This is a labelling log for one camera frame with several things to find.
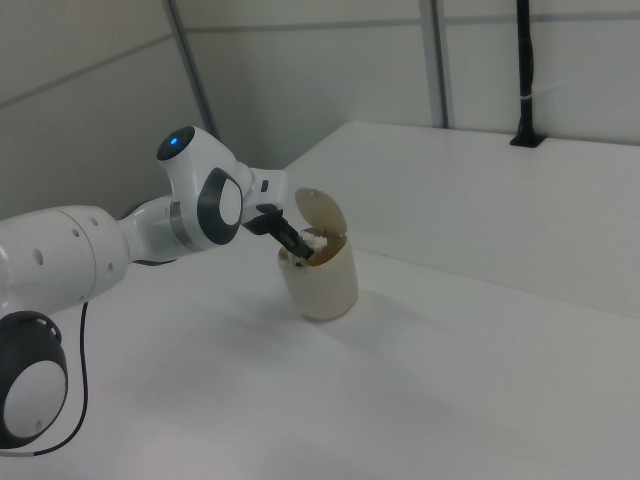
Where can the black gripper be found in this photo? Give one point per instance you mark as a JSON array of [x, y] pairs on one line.
[[262, 220]]

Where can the white paper trash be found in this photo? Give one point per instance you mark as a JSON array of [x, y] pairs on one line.
[[316, 242]]

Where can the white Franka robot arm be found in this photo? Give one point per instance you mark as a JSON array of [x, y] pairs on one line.
[[100, 245]]

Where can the small cream bin with lid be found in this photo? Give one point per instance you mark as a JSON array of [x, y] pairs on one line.
[[325, 285]]

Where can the black pole with base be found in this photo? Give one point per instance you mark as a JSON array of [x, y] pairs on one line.
[[525, 75]]

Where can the grey partition post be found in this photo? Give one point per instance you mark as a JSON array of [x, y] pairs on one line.
[[442, 65]]

